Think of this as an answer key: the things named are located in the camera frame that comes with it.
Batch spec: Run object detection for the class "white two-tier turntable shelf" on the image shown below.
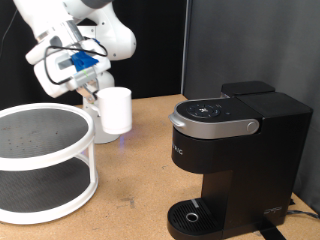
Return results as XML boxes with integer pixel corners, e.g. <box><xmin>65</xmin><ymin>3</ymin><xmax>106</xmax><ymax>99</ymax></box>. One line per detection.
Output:
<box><xmin>0</xmin><ymin>102</ymin><xmax>100</xmax><ymax>225</ymax></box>

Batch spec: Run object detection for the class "thin dark hanging wire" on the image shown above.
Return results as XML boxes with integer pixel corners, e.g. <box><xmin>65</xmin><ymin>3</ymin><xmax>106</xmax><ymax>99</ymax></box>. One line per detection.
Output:
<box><xmin>0</xmin><ymin>9</ymin><xmax>18</xmax><ymax>52</ymax></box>

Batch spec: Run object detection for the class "grey partition panel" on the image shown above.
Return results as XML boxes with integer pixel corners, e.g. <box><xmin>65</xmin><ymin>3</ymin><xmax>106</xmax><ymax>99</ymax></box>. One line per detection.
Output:
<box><xmin>181</xmin><ymin>0</ymin><xmax>320</xmax><ymax>214</ymax></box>

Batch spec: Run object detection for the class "braided grey power cable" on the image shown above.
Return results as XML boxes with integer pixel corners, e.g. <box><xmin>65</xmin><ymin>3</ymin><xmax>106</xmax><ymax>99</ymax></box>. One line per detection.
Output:
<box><xmin>286</xmin><ymin>209</ymin><xmax>320</xmax><ymax>221</ymax></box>

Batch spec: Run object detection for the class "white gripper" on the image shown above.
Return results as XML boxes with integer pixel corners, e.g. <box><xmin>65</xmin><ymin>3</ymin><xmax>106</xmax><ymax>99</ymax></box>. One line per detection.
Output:
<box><xmin>25</xmin><ymin>38</ymin><xmax>113</xmax><ymax>103</ymax></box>

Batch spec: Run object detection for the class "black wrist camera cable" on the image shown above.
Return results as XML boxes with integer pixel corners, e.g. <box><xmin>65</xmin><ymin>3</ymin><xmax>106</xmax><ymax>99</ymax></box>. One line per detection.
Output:
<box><xmin>43</xmin><ymin>37</ymin><xmax>110</xmax><ymax>86</ymax></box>

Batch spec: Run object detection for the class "black curtain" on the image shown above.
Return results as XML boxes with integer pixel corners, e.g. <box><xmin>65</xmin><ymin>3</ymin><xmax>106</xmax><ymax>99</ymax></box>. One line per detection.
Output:
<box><xmin>0</xmin><ymin>0</ymin><xmax>188</xmax><ymax>111</ymax></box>

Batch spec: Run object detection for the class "black Keurig coffee machine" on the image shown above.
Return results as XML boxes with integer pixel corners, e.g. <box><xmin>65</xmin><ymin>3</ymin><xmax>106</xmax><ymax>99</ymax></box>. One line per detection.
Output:
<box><xmin>166</xmin><ymin>80</ymin><xmax>314</xmax><ymax>240</ymax></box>

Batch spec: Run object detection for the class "white mug green-taped handle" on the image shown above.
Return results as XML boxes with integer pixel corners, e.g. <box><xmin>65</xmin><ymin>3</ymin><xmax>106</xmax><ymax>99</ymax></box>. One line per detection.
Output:
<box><xmin>89</xmin><ymin>87</ymin><xmax>133</xmax><ymax>136</ymax></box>

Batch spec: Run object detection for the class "black tape strip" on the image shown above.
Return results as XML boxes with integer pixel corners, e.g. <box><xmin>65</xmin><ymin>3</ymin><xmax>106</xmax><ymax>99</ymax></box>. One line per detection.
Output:
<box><xmin>254</xmin><ymin>221</ymin><xmax>288</xmax><ymax>240</ymax></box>

